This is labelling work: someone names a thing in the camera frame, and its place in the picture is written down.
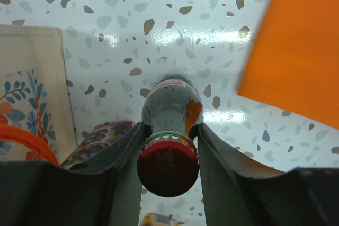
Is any beige canvas tote bag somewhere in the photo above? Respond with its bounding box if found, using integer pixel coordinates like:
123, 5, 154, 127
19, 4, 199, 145
1, 25, 77, 164

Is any folded orange cloth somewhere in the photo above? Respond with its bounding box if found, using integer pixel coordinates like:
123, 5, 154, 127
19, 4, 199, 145
238, 0, 338, 128

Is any orange juice carton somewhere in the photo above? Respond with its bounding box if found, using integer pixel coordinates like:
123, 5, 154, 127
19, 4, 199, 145
141, 213, 185, 226

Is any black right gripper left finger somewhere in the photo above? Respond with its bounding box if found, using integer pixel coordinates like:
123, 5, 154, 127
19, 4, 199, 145
1, 123, 146, 225

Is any cola bottle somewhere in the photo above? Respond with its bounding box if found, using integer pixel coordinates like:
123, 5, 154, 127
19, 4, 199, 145
137, 75, 203, 197

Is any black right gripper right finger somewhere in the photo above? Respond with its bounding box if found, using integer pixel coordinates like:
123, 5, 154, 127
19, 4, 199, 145
196, 124, 338, 225

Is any purple juice carton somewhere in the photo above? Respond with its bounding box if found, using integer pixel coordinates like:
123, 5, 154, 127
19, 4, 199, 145
60, 121, 135, 169

